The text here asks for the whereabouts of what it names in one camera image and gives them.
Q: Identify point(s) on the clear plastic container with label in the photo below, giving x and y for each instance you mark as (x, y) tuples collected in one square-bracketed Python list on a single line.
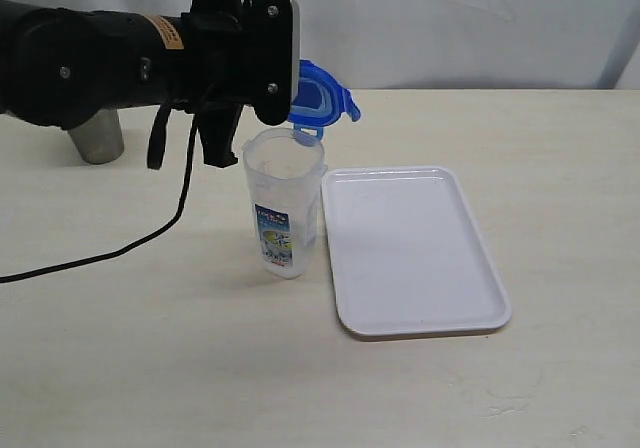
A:
[(284, 169)]

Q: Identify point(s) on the blue plastic lid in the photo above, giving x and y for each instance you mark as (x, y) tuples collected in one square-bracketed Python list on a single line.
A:
[(320, 102)]

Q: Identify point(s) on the stainless steel cup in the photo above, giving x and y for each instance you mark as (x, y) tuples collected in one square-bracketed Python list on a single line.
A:
[(100, 139)]

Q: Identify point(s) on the white rectangular plastic tray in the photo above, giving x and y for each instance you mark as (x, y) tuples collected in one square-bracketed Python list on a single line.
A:
[(407, 257)]

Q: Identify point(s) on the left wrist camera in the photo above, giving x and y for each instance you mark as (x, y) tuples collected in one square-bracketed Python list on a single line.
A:
[(273, 31)]

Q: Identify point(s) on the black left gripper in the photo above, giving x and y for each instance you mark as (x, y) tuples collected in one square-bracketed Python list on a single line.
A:
[(212, 90)]

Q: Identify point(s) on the white backdrop curtain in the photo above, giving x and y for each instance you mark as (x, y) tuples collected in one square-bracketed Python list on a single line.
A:
[(506, 44)]

